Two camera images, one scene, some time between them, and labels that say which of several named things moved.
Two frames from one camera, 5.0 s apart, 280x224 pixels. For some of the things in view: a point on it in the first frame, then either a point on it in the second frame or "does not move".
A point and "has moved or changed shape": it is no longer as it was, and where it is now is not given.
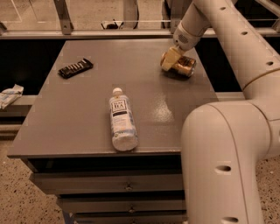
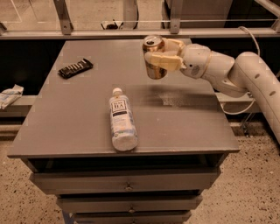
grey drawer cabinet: (66, 136) does not move
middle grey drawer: (101, 205) does not move
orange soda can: (184, 66) has moved or changed shape
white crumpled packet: (10, 95) does not move
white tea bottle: (123, 130) does not move
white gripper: (184, 39) -> (194, 61)
